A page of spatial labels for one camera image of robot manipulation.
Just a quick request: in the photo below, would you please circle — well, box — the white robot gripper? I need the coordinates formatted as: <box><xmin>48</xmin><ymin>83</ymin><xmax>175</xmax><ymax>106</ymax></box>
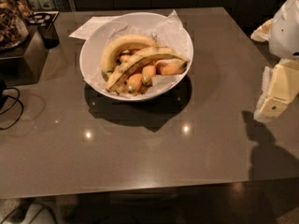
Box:
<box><xmin>250</xmin><ymin>0</ymin><xmax>299</xmax><ymax>122</ymax></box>

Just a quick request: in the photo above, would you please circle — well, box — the long spotted banana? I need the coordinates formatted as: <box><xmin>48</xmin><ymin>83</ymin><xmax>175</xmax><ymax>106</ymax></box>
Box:
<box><xmin>106</xmin><ymin>47</ymin><xmax>189</xmax><ymax>92</ymax></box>

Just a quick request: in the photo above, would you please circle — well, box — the small orange banana right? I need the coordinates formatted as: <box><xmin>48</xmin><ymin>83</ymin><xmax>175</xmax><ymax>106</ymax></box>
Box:
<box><xmin>155</xmin><ymin>61</ymin><xmax>186</xmax><ymax>76</ymax></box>

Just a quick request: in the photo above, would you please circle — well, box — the white ceramic bowl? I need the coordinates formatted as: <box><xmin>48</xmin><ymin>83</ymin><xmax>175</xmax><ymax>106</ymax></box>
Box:
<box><xmin>79</xmin><ymin>11</ymin><xmax>193</xmax><ymax>102</ymax></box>

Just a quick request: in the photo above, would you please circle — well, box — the small orange banana upper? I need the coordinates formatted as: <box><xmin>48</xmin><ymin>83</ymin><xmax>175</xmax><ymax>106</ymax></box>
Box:
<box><xmin>119</xmin><ymin>54</ymin><xmax>131</xmax><ymax>63</ymax></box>

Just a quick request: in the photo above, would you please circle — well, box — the large yellow banana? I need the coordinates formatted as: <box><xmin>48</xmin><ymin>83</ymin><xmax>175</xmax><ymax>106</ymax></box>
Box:
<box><xmin>100</xmin><ymin>35</ymin><xmax>157</xmax><ymax>74</ymax></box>

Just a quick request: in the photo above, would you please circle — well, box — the white paper sheet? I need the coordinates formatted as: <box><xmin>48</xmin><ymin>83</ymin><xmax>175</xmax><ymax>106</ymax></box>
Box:
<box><xmin>68</xmin><ymin>16</ymin><xmax>117</xmax><ymax>40</ymax></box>

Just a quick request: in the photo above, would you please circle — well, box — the black cup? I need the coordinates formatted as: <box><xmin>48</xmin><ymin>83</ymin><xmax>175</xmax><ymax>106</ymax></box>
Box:
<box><xmin>38</xmin><ymin>22</ymin><xmax>60</xmax><ymax>49</ymax></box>

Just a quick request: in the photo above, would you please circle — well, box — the patterned tray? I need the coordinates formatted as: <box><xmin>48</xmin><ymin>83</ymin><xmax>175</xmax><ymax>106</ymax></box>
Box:
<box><xmin>25</xmin><ymin>11</ymin><xmax>59</xmax><ymax>25</ymax></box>

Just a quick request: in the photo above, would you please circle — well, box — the dark box stand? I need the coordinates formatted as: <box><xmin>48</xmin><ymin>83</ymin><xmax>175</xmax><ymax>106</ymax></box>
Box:
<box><xmin>0</xmin><ymin>26</ymin><xmax>49</xmax><ymax>86</ymax></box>

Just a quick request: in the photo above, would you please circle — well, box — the glass jar with snacks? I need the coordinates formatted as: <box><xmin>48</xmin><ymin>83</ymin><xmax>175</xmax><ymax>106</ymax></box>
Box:
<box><xmin>0</xmin><ymin>0</ymin><xmax>29</xmax><ymax>51</ymax></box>

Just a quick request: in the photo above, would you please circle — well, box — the black cable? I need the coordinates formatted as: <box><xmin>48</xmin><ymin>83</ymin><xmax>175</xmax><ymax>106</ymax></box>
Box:
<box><xmin>0</xmin><ymin>79</ymin><xmax>25</xmax><ymax>131</ymax></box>

